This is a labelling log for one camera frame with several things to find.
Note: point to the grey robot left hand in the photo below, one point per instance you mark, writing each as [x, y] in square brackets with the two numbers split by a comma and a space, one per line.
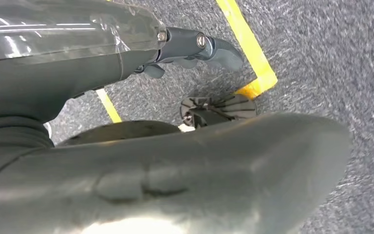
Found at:
[206, 181]

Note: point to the dark robot body shell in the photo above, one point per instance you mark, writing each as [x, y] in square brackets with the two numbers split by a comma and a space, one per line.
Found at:
[119, 132]

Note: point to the yellow floor tape square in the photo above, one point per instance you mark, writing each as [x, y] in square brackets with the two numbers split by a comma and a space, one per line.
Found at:
[251, 48]

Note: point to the black robot foot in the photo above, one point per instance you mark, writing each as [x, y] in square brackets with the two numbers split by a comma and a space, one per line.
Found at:
[219, 109]

